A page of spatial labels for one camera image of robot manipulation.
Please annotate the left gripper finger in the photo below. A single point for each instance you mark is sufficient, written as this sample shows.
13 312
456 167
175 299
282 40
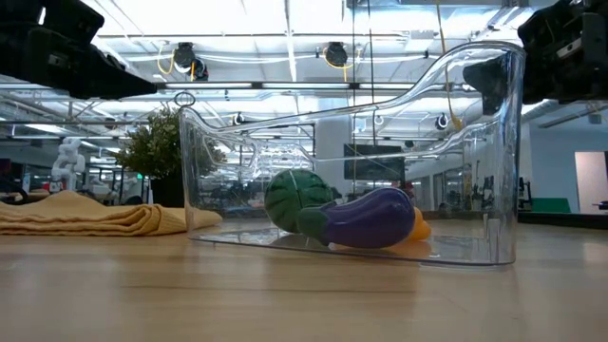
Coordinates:
104 81

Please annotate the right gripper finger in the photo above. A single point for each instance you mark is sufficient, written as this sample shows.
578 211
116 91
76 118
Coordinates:
494 81

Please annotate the clear plastic container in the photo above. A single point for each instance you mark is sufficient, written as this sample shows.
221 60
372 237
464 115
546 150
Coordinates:
475 237

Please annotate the orange toy fruit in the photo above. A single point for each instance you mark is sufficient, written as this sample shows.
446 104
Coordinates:
422 230

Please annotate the purple toy eggplant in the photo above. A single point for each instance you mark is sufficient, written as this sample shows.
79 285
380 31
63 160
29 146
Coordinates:
370 218

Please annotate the green toy watermelon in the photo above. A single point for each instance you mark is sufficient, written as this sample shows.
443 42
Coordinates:
290 199

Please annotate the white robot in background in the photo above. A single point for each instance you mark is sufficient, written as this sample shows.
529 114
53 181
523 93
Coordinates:
69 161

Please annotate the small potted green plant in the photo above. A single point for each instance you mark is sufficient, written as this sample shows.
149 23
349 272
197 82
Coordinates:
157 152

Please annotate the black workstation equipment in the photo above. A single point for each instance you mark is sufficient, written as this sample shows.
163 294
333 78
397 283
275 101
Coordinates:
525 195

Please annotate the green floor board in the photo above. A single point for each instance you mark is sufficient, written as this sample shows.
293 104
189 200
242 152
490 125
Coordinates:
551 205

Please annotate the folded yellow cloth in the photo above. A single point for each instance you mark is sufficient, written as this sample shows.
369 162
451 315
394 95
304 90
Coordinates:
57 214

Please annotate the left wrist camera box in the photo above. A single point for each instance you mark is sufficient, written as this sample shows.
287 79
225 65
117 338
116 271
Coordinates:
76 24

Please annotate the black wall monitor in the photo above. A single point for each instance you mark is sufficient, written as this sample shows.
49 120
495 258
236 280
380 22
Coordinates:
375 164

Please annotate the black metal rig frame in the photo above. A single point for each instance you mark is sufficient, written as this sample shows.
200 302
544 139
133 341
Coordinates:
560 220

